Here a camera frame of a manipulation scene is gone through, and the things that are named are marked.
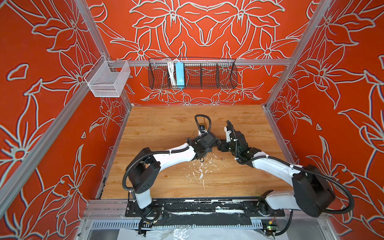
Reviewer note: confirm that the blue white box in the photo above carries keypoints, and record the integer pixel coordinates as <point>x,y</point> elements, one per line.
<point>180,75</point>

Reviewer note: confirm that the aluminium frame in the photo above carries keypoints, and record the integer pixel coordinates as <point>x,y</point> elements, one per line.
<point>47,54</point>

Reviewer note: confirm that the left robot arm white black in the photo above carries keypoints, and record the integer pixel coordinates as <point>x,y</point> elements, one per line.
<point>143,170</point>

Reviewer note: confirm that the clear plastic bin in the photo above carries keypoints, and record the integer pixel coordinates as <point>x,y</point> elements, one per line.
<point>103,82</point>

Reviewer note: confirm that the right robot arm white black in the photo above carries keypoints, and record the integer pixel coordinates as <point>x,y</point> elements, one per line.
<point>312,192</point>

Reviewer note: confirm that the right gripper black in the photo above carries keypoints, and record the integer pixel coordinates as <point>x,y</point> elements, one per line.
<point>222,147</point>

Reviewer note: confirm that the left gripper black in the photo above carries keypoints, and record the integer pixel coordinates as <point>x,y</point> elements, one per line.
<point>195,141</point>

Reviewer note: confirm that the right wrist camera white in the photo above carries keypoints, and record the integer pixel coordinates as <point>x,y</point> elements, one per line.
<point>228,134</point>

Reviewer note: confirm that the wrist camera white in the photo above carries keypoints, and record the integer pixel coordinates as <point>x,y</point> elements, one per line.
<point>202,129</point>
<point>228,134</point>

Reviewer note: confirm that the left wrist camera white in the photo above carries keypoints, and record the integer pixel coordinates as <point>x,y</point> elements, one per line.
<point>202,129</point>

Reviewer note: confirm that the black wire basket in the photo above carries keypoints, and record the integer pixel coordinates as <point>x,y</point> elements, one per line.
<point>200,73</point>

